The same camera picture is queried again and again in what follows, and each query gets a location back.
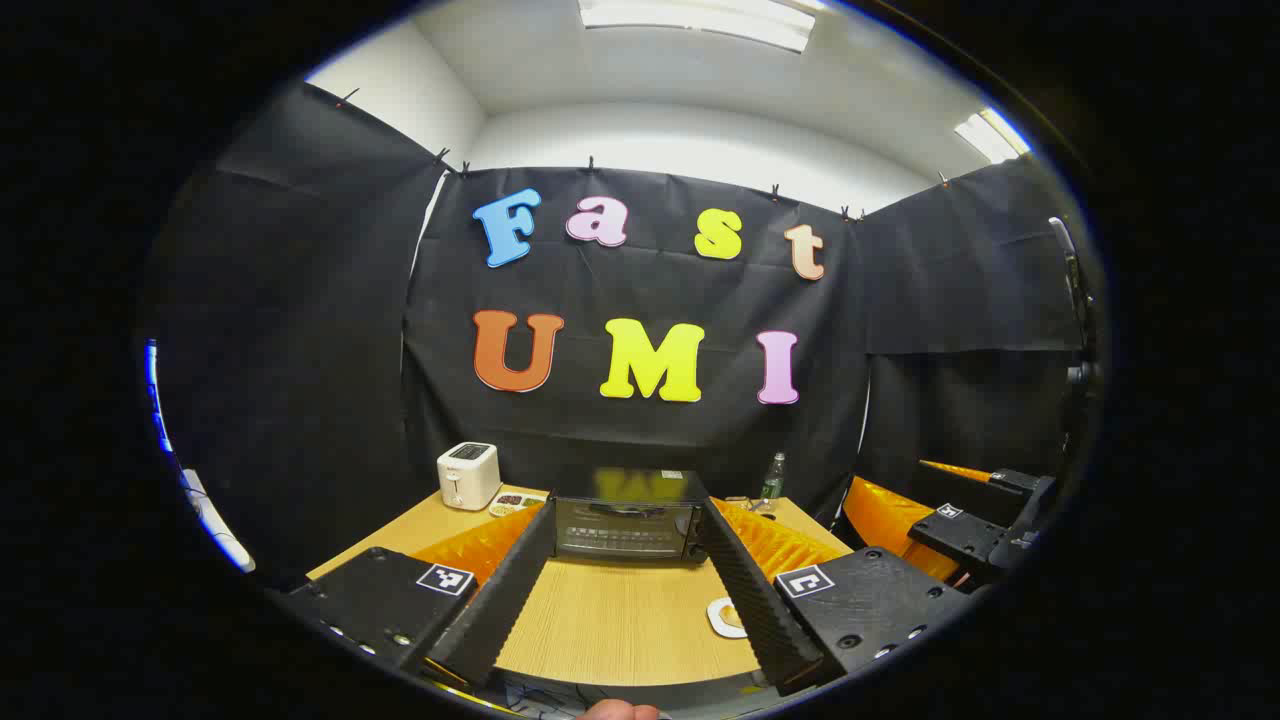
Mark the ceiling light panel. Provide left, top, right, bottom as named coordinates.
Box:
left=953, top=107, right=1031, bottom=164
left=578, top=0, right=816, bottom=53

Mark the black tripod stand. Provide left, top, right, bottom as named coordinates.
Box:
left=1048, top=215, right=1101, bottom=401

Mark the white wall poster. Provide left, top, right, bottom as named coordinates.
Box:
left=145, top=340, right=171, bottom=451

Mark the black backdrop cloth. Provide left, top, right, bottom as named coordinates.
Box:
left=150, top=82, right=1096, bottom=591

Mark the small white plate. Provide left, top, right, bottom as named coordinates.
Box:
left=706, top=597, right=749, bottom=640

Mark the black electric oven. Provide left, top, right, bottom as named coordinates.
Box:
left=545, top=467, right=713, bottom=564

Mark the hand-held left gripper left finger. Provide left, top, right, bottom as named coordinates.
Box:
left=285, top=497, right=558, bottom=691

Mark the white toaster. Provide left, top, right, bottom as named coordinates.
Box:
left=437, top=441, right=502, bottom=512

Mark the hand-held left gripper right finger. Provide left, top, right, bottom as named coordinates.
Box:
left=697, top=497, right=976, bottom=698

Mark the white side table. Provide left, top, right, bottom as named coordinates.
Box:
left=180, top=468, right=256, bottom=573

